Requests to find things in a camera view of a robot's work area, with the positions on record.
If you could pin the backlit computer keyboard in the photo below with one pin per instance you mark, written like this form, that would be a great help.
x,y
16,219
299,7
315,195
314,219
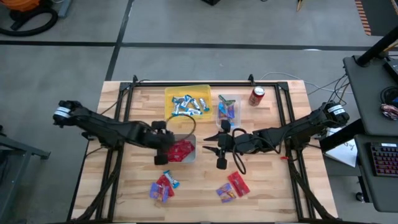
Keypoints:
x,y
385,160

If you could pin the purple Nerds candy packet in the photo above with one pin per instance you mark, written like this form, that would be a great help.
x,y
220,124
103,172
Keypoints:
x,y
223,188
230,197

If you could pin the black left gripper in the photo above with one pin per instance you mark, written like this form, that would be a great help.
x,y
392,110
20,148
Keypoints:
x,y
158,140

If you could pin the red soda can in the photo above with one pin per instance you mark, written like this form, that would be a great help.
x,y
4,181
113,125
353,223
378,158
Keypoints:
x,y
256,96

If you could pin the multicolour candy packet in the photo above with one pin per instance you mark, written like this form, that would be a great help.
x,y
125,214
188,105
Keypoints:
x,y
226,100

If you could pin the orange vacuum cleaner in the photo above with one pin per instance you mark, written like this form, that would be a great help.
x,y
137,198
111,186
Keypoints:
x,y
23,3

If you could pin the grey metal cart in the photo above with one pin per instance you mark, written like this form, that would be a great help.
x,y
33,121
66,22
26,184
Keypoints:
x,y
21,150

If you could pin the grey desk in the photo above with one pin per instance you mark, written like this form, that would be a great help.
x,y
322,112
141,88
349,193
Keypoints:
x,y
367,93
363,186

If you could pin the silver blue Hershey's bar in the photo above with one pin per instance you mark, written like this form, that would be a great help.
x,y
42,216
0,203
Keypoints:
x,y
171,179
176,109
204,104
195,104
187,99
178,100
193,112

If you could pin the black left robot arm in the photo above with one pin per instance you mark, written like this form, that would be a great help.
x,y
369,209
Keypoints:
x,y
102,127

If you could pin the black aluminium table frame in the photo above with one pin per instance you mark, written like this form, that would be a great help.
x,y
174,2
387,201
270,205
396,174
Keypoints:
x,y
186,83

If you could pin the colourful wrapper bundle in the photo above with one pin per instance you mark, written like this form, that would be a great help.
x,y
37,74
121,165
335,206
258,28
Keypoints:
x,y
389,111

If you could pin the black stand beam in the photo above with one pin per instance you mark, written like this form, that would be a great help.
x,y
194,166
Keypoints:
x,y
377,46
339,137

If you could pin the white paper sheet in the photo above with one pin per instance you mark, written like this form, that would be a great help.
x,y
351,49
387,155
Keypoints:
x,y
345,152

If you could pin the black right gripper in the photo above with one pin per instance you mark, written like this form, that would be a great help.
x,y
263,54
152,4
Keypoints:
x,y
236,144

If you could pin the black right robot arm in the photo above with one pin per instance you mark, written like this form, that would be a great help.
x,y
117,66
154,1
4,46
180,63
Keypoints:
x,y
295,127

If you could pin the dark mat with orange stripes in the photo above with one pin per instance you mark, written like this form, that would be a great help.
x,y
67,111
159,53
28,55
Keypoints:
x,y
384,17

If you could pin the red Twizzlers candy packet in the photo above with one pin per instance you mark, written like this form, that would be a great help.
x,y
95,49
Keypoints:
x,y
164,183
190,145
238,183

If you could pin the blue candy packet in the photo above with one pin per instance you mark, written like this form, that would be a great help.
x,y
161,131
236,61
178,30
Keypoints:
x,y
221,109

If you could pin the black desk device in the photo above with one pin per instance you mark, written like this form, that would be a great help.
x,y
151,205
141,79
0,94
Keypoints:
x,y
392,69

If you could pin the clear plastic bin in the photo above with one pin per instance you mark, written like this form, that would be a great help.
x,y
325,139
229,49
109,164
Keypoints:
x,y
238,105

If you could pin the yellow translucent plastic bin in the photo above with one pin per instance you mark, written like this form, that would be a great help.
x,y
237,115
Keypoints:
x,y
199,91

